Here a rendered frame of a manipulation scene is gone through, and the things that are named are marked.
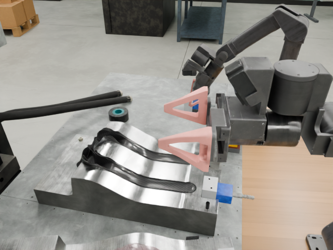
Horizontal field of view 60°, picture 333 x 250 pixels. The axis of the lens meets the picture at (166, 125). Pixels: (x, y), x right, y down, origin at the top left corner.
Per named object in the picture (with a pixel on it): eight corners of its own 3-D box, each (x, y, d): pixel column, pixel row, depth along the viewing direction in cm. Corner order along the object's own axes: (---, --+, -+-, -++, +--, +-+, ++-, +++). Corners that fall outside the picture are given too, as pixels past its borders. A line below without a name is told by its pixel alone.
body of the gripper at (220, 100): (217, 127, 39) (273, 129, 38) (212, 91, 47) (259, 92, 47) (213, 163, 43) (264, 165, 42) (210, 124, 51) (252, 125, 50)
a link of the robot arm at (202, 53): (187, 62, 111) (202, 36, 103) (194, 54, 118) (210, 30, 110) (211, 80, 111) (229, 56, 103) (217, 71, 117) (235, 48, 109)
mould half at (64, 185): (220, 167, 95) (225, 134, 87) (213, 236, 74) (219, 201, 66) (80, 147, 104) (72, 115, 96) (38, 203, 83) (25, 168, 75)
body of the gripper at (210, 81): (193, 89, 113) (203, 74, 109) (194, 78, 122) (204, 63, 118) (207, 96, 115) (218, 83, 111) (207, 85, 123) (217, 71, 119)
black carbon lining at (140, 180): (201, 161, 87) (203, 136, 82) (194, 202, 74) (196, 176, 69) (93, 146, 93) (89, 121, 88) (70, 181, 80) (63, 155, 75)
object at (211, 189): (252, 197, 76) (255, 183, 73) (252, 213, 72) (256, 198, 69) (202, 189, 79) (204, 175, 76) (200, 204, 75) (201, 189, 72)
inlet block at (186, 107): (214, 107, 126) (215, 96, 123) (214, 113, 122) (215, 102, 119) (184, 105, 127) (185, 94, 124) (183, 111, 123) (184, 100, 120)
